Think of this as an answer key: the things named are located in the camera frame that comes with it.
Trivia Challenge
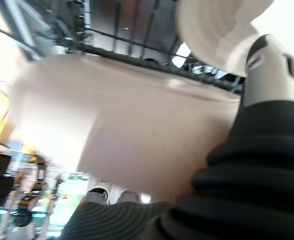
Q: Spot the beige ceramic plate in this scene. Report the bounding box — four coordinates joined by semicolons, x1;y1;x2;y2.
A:
8;55;243;201
176;0;276;76

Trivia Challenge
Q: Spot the black silver robot right hand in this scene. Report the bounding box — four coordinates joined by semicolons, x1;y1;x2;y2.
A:
59;34;294;240

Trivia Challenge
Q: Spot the dark wire dishwasher rack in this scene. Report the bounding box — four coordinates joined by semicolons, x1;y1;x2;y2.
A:
0;0;246;94

